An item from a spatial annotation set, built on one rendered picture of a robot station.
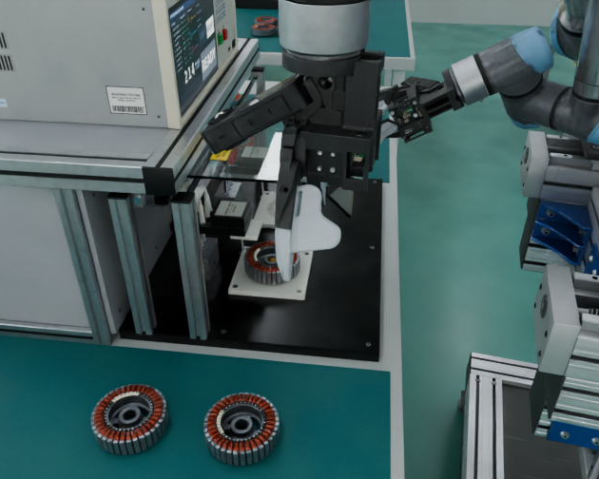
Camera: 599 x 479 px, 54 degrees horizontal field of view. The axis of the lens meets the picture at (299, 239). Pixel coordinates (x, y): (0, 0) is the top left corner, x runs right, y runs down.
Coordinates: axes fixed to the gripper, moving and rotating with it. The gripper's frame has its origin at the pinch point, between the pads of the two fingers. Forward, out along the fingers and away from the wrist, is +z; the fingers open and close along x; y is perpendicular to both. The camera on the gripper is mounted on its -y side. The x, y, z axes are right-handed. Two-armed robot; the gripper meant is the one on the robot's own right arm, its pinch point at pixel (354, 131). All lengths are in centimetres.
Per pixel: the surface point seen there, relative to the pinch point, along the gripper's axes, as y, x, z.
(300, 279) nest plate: 12.3, 18.9, 20.8
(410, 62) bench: -147, 37, 0
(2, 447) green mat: 54, 2, 57
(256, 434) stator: 50, 18, 22
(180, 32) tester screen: 12.5, -31.5, 13.6
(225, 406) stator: 45, 15, 27
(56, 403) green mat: 45, 4, 53
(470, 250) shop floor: -117, 117, 8
